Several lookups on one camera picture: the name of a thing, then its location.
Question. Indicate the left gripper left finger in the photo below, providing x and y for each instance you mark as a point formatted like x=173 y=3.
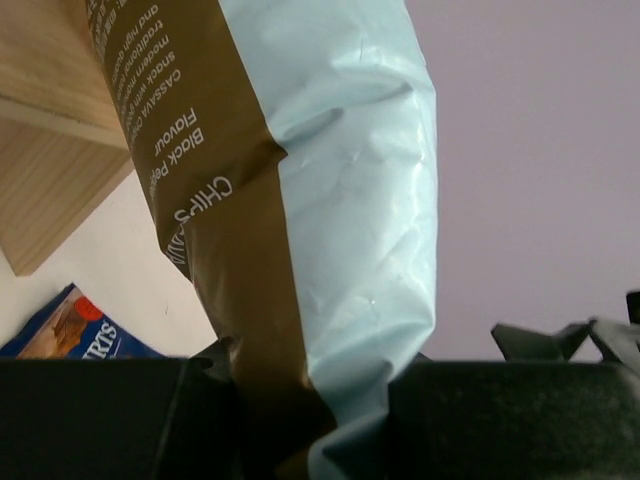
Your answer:
x=162 y=418

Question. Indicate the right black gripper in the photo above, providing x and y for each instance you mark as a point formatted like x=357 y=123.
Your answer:
x=617 y=342

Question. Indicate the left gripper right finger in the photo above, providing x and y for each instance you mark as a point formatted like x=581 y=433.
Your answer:
x=514 y=420

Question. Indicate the light blue cassava chips bag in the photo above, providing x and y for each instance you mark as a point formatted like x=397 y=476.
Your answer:
x=287 y=151

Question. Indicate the right blue Burts chips bag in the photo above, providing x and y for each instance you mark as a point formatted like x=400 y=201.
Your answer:
x=70 y=326

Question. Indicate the wooden two-tier shelf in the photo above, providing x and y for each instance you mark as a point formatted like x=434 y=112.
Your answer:
x=62 y=149

